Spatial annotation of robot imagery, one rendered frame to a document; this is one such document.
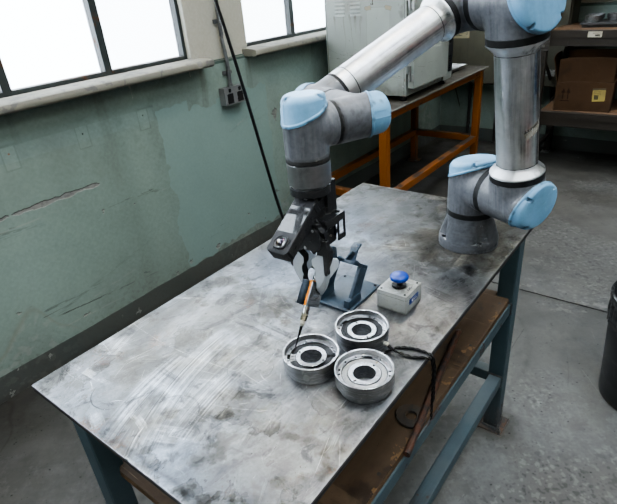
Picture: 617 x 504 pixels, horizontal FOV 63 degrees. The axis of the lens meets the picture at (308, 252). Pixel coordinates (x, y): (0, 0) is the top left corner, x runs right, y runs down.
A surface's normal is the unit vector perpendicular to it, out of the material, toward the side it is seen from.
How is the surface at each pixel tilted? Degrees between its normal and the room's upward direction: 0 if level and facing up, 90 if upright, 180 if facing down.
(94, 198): 90
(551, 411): 0
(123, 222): 90
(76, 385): 0
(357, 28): 90
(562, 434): 0
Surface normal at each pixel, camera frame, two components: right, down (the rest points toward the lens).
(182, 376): -0.08, -0.88
